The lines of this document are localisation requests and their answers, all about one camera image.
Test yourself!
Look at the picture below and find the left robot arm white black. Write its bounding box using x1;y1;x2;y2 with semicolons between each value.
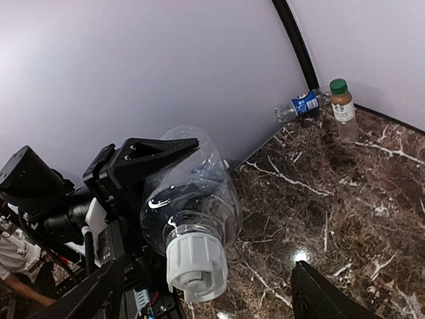
1;138;199;290

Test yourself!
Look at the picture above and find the Pepsi bottle blue cap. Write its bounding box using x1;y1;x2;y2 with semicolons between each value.
274;86;331;124

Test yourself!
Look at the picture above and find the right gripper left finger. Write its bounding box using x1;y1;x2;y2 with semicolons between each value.
46;261;124;318

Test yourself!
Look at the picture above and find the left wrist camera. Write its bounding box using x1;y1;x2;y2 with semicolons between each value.
85;198;118;266

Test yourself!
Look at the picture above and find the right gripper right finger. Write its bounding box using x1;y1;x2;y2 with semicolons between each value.
291;261;379;319

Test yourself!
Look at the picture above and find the clear bottle without label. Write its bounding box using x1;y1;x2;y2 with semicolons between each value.
139;125;242;255

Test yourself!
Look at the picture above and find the Starbucks bottle green cap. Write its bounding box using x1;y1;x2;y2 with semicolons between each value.
330;78;358;144

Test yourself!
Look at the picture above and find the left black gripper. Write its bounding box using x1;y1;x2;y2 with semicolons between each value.
82;137;202;266

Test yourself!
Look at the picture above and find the right black frame post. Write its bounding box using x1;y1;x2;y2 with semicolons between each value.
272;0;319;90

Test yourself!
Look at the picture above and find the white bottle cap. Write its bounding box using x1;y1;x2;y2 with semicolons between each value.
166;233;228;303

